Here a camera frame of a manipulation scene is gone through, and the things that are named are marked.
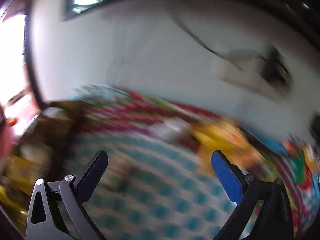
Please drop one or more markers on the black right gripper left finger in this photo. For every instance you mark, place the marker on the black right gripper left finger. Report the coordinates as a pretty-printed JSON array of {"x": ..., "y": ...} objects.
[{"x": 44, "y": 219}]

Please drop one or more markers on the white wall socket plate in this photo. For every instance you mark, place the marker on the white wall socket plate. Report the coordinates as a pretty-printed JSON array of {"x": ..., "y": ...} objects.
[{"x": 242, "y": 68}]

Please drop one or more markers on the colourful polka dot cloth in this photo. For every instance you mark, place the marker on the colourful polka dot cloth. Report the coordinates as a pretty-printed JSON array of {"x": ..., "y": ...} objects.
[{"x": 152, "y": 188}]

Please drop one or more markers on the green red medicine box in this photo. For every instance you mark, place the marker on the green red medicine box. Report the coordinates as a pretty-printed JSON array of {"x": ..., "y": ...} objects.
[{"x": 300, "y": 170}]

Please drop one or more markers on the yellow snack bag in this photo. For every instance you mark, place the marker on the yellow snack bag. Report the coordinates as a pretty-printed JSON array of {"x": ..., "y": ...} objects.
[{"x": 226, "y": 137}]

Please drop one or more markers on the gold tin box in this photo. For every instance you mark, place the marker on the gold tin box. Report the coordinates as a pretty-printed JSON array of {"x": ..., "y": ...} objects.
[{"x": 39, "y": 153}]

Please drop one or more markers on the yellow medicine box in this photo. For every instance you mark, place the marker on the yellow medicine box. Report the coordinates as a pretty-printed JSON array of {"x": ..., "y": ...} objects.
[{"x": 311, "y": 159}]

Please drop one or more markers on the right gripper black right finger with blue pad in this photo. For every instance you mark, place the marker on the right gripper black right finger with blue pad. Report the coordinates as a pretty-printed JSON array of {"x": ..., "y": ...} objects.
[{"x": 275, "y": 218}]

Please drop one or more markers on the black stapler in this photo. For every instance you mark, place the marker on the black stapler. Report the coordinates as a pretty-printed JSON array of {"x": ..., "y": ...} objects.
[{"x": 315, "y": 127}]

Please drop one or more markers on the black power adapter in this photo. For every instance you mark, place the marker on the black power adapter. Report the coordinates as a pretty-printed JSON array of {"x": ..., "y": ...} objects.
[{"x": 273, "y": 71}]

